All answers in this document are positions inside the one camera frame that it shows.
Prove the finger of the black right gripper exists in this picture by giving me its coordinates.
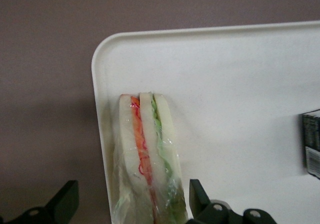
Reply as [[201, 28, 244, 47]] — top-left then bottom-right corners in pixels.
[[0, 180, 80, 224], [186, 179, 276, 224]]

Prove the triangle sandwich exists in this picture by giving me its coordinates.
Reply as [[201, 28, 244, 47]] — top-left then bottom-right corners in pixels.
[[111, 91, 188, 224]]

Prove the cream plastic tray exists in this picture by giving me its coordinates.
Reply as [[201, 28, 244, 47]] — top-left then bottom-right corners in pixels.
[[91, 20, 320, 224]]

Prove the small black snack box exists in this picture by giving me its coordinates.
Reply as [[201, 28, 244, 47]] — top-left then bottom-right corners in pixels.
[[301, 109, 320, 180]]

